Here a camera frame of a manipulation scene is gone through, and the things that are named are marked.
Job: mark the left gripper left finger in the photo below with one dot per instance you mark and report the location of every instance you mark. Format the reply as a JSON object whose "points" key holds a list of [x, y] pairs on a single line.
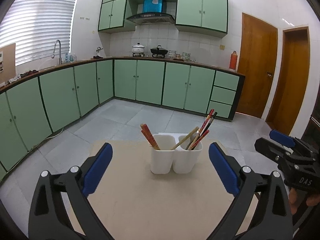
{"points": [[48, 218]]}

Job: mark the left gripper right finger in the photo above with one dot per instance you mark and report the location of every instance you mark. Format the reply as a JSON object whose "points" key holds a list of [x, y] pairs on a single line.
{"points": [[272, 217]]}

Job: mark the black chopstick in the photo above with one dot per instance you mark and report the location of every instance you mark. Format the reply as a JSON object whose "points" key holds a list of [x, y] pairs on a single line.
{"points": [[210, 122]]}

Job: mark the red-tipped bamboo chopstick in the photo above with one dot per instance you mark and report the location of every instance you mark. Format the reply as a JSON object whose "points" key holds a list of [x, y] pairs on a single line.
{"points": [[194, 145], [147, 138], [204, 126], [210, 113]]}

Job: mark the green lower kitchen cabinets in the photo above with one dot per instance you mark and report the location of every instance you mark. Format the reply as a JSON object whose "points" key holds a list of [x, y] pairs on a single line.
{"points": [[42, 103]]}

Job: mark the person's right hand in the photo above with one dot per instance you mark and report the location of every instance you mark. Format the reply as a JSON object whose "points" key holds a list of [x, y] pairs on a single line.
{"points": [[295, 199]]}

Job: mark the brown wooden door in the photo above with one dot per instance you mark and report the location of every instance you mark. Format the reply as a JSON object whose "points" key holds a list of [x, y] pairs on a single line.
{"points": [[292, 80], [258, 56]]}

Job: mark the white double utensil holder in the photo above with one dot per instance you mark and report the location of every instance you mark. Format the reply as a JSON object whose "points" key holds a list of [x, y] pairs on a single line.
{"points": [[180, 159]]}

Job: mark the brown cardboard box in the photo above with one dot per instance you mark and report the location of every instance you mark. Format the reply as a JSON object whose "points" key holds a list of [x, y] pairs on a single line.
{"points": [[8, 67]]}

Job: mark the black wok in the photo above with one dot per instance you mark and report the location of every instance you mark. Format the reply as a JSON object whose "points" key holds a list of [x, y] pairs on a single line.
{"points": [[158, 52]]}

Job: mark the white window blind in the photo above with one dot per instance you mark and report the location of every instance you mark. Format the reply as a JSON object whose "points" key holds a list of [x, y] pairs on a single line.
{"points": [[39, 28]]}

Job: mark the black range hood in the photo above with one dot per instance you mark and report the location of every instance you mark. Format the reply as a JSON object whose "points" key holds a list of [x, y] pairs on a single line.
{"points": [[151, 18]]}

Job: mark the blue box on hood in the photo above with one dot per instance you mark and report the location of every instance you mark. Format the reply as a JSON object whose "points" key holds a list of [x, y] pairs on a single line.
{"points": [[154, 6]]}

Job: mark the green upper wall cabinets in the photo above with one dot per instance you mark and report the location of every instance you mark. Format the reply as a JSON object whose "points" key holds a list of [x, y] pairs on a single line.
{"points": [[209, 17]]}

